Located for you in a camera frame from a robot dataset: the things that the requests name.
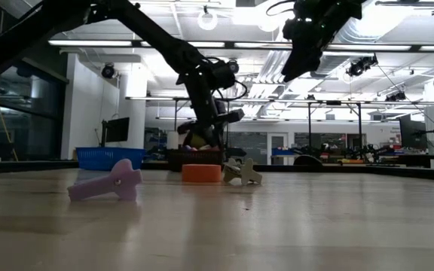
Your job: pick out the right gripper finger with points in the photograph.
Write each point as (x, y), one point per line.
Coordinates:
(300, 62)

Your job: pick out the pink tape roll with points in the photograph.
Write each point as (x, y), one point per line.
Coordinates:
(201, 174)

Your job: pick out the silver binder clip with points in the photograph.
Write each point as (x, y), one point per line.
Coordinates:
(245, 174)

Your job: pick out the small silver metal cylinder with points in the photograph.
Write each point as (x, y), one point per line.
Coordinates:
(100, 186)

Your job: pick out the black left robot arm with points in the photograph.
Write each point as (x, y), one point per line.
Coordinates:
(153, 32)

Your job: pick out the person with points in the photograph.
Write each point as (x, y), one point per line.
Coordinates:
(197, 141)

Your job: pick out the white paper roll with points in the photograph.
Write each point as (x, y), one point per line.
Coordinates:
(172, 140)

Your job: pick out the black plastic bin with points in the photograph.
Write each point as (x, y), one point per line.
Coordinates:
(194, 160)

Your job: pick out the black metal gantry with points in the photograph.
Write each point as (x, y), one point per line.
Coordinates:
(176, 113)
(334, 102)

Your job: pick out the black ceiling spotlight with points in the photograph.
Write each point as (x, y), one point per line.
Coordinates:
(108, 70)
(234, 67)

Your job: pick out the white door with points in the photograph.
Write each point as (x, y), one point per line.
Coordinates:
(277, 147)

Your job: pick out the blue background crate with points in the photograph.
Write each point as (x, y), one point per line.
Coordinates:
(283, 151)

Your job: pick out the black monitor on stand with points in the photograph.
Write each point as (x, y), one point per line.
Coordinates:
(117, 130)

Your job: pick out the blue plastic bin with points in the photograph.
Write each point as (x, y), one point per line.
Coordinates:
(107, 158)

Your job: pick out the small black ceiling rig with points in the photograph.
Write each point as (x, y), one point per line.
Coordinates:
(396, 96)

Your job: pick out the cluttered background workbench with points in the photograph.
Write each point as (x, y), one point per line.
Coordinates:
(428, 158)

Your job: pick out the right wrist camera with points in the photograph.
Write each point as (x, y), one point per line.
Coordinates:
(295, 29)

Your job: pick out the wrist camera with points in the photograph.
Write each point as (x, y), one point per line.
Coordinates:
(295, 29)
(222, 80)

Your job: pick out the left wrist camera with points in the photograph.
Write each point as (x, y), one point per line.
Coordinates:
(222, 80)

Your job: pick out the black ceiling camera rig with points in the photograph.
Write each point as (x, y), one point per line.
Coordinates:
(360, 66)

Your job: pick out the black aluminium table frame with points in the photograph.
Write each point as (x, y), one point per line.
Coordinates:
(390, 172)

